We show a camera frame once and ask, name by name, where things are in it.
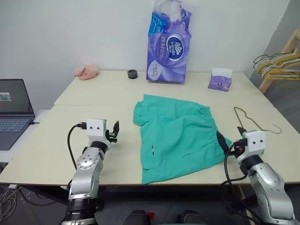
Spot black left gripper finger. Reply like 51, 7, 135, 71
112, 120, 121, 138

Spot grey laptop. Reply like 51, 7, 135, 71
0, 78, 36, 151

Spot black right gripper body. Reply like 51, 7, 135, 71
228, 137, 247, 162

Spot wooden table leg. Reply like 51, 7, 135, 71
236, 185, 251, 218

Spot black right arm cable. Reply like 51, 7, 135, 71
220, 140, 260, 225

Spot white loose cables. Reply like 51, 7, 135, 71
0, 184, 18, 225

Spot black tape roll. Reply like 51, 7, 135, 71
127, 69, 139, 81

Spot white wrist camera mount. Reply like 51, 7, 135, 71
86, 119, 111, 144
242, 129, 267, 156

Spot large purple tissue roll pack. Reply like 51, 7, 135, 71
146, 0, 194, 83

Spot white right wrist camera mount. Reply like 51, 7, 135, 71
242, 129, 267, 156

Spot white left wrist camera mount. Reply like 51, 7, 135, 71
86, 119, 111, 144

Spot thin wire clothes hanger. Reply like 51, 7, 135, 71
233, 106, 282, 135

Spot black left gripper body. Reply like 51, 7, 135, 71
105, 129, 118, 147

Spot dark rounded shape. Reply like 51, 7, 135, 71
121, 210, 148, 225
176, 210, 207, 225

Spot small purple tissue pack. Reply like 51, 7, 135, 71
207, 67, 233, 93

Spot pink fluffy cloth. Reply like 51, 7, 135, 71
74, 65, 99, 81

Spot green shorts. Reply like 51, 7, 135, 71
133, 94, 233, 186

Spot wooden clothes rack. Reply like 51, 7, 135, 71
258, 29, 300, 95

